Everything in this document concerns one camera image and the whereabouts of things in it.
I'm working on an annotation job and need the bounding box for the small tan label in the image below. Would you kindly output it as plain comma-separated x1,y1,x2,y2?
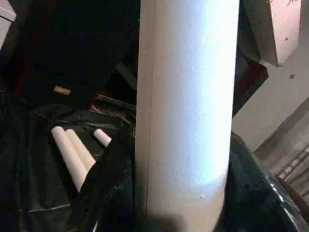
54,85,71,95

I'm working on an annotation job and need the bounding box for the black plastic mat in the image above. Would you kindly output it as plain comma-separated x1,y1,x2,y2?
0,96,136,232

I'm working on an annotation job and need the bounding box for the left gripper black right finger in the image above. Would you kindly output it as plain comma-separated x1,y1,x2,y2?
217,131,302,232

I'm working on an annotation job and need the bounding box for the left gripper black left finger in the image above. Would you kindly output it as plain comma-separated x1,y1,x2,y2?
82,131,150,232

